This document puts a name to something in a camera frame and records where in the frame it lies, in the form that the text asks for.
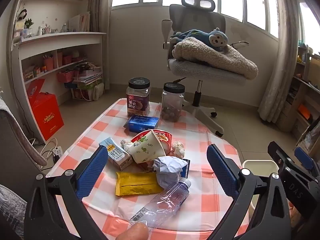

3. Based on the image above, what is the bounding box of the white bookshelf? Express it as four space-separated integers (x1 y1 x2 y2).
10 0 108 143

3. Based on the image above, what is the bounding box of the blue monkey plush toy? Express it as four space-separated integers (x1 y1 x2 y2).
171 28 228 48

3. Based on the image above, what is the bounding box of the wooden shelf unit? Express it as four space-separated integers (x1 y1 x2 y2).
277 45 320 155

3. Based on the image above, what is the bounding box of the pink plastic basket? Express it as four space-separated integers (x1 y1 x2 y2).
56 70 75 83

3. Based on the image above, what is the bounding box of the white trash bin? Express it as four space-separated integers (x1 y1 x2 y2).
241 159 282 212

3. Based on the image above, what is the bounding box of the white power strip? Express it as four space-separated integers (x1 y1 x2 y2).
52 145 63 159

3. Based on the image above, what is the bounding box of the clear jar with black lid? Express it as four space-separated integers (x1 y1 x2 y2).
161 82 185 122

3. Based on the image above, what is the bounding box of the yellow snack packet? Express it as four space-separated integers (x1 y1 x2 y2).
115 171 164 197

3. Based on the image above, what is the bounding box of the person's left hand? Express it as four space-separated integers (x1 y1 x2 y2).
115 223 150 240

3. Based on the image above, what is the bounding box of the dark blue packet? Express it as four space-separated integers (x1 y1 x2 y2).
180 159 191 178

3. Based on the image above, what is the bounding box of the paper cup with green print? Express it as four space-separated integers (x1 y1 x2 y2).
130 130 166 164

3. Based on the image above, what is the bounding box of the beige fleece blanket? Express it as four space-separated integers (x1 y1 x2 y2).
172 37 259 80

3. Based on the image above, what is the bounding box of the stack of papers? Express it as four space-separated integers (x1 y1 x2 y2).
72 64 104 85

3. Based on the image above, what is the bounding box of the labelled jar with black lid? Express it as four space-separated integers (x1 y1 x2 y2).
126 77 151 117

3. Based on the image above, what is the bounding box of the red gift box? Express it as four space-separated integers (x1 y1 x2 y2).
25 78 65 142

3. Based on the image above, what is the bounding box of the small milk carton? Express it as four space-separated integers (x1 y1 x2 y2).
99 137 134 172

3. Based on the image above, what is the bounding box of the white tissue wad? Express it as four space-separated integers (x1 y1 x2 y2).
121 139 137 153
171 141 185 158

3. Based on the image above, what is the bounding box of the orange white checkered tablecloth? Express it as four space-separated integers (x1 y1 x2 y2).
46 97 250 233

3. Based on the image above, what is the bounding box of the clear plastic bottle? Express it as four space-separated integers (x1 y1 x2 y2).
129 177 192 229

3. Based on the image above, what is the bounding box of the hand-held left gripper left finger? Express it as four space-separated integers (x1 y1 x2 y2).
24 145 108 240

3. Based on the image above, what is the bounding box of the red instant noodle bowl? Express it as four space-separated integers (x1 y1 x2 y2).
131 129 173 155

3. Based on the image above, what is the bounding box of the beige curtain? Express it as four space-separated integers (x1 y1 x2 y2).
87 0 117 90
257 0 304 130

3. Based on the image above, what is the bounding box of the grey office chair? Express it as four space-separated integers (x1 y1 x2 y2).
161 0 250 138

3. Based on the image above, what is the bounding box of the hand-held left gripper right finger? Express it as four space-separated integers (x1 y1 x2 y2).
206 144 292 240

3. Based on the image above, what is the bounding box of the blue cardboard box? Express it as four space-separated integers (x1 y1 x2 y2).
124 114 160 133

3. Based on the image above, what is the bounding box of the crumpled white paper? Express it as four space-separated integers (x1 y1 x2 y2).
152 156 188 189

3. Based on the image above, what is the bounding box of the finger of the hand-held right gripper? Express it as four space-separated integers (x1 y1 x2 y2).
294 146 320 178
267 141 318 188

